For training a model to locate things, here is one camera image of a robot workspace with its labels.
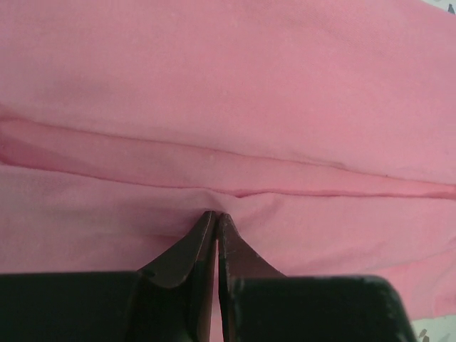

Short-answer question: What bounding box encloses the pink t shirt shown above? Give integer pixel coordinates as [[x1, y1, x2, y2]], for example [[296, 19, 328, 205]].
[[1, 1, 455, 341]]

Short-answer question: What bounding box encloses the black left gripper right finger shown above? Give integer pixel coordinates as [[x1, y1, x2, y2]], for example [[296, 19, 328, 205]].
[[217, 213, 286, 341]]

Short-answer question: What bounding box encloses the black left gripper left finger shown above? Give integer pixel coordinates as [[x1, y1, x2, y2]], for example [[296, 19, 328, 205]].
[[125, 211, 217, 341]]

